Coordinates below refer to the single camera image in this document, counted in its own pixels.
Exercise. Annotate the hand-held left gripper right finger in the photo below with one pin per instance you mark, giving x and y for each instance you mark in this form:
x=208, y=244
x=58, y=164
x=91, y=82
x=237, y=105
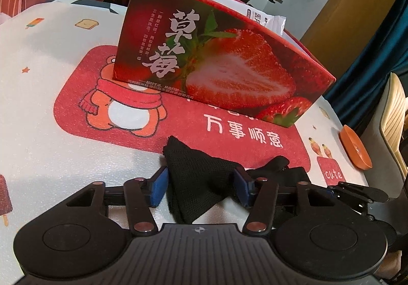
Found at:
x=241, y=188

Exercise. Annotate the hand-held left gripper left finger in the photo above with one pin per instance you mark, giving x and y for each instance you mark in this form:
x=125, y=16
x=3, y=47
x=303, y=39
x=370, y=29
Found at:
x=157, y=188

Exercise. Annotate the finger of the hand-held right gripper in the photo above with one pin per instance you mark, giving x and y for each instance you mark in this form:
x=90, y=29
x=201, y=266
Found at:
x=360, y=193
x=366, y=211

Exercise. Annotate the black mesh cloth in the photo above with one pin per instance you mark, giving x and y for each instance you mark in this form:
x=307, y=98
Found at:
x=197, y=176

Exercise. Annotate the red strawberry print box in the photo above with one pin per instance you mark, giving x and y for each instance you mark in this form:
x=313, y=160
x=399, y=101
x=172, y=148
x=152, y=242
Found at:
x=223, y=75

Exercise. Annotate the white face mask packet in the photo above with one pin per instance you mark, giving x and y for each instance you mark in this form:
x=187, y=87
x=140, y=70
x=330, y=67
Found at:
x=267, y=22

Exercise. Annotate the orange dish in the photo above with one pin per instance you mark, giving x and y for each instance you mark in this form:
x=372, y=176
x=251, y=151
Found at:
x=353, y=148

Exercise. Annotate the red bear print mat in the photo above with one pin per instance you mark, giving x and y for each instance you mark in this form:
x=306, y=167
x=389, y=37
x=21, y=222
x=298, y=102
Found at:
x=191, y=141

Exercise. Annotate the beige ribbed chair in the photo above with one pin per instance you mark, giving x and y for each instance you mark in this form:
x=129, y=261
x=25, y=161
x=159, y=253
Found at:
x=392, y=106

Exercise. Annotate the teal curtain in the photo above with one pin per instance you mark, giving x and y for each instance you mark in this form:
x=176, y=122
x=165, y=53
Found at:
x=382, y=55

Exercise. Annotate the white cartoon print tablecloth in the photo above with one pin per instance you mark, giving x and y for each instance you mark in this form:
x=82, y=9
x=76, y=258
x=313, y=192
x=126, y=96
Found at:
x=47, y=65

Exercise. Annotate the wooden door panel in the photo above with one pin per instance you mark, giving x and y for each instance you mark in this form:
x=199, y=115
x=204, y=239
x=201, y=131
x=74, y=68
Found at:
x=350, y=1

